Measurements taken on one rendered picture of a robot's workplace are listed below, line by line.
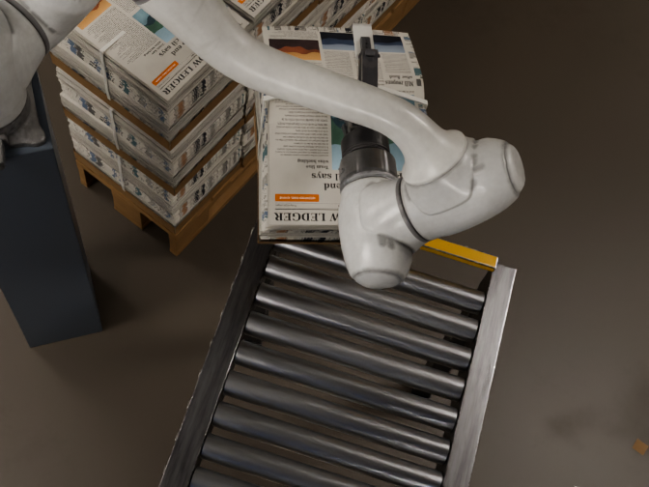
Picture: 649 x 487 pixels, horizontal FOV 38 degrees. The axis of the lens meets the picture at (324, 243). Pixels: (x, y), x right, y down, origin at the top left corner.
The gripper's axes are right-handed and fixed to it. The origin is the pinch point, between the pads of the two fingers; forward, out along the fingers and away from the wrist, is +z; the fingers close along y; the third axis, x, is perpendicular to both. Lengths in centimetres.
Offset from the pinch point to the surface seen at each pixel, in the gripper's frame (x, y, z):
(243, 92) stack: -12, 72, 49
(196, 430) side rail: -25, 54, -45
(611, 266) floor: 104, 125, 28
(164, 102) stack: -32, 48, 27
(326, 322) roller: 1, 53, -24
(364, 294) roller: 9, 51, -18
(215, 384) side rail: -21, 53, -36
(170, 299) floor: -31, 129, 19
